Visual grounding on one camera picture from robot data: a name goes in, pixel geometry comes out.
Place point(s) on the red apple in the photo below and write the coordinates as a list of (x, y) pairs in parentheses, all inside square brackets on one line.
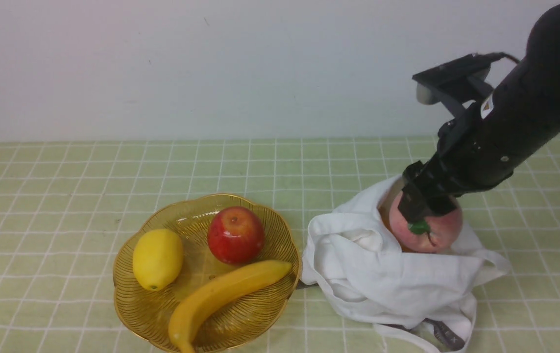
[(236, 236)]

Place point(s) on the amber glass fruit bowl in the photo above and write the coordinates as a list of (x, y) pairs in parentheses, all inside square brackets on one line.
[(147, 313)]

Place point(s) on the white cloth bag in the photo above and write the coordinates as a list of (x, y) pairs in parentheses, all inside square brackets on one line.
[(367, 277)]

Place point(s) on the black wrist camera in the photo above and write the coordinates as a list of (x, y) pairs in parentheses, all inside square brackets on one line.
[(456, 82)]

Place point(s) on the green checked tablecloth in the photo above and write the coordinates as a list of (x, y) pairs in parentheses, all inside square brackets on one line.
[(67, 207)]

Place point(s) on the pink peach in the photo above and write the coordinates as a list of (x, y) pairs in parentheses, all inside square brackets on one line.
[(444, 230)]

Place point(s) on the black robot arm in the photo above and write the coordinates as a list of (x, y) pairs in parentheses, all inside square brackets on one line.
[(493, 130)]

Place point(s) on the yellow banana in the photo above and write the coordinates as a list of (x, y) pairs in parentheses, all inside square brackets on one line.
[(194, 310)]

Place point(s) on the yellow lemon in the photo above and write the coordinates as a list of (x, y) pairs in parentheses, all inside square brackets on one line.
[(157, 259)]

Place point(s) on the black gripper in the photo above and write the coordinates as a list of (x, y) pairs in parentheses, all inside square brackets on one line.
[(466, 162)]

